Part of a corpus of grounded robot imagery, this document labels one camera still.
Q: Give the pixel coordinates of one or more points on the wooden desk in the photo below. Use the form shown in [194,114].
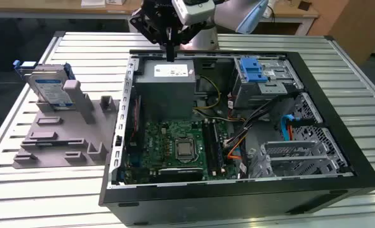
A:
[63,10]

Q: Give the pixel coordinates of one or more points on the white paper box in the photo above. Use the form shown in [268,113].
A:
[115,2]
[92,3]

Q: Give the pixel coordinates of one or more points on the black RAM slot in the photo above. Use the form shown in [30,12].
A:
[210,149]
[218,147]

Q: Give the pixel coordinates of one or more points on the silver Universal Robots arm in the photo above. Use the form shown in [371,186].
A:
[206,35]

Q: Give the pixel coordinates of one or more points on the black open PC case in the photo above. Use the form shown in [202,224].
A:
[206,202]

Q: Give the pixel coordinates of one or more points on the metal disk bay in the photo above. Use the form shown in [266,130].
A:
[300,158]

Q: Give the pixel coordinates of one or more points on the hard disk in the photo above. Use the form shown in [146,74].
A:
[52,95]

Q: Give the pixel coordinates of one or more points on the blue drive latch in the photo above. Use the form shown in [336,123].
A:
[252,71]

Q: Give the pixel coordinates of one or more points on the green motherboard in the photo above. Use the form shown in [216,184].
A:
[162,142]

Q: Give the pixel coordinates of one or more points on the black graphics card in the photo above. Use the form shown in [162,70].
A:
[180,174]

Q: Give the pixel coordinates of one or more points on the metal optical drive cage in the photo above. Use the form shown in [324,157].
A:
[270,89]

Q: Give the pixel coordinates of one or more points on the grey parts rack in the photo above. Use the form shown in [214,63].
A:
[70,133]

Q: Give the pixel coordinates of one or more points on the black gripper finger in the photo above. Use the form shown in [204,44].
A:
[148,28]
[174,52]

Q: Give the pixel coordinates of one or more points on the grey power supply unit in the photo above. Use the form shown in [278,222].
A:
[164,99]

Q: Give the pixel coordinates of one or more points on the CPU socket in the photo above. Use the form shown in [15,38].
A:
[186,139]

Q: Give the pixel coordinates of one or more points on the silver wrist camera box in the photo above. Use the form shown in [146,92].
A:
[196,14]

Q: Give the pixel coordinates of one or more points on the silver CPU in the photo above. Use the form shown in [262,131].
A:
[184,149]

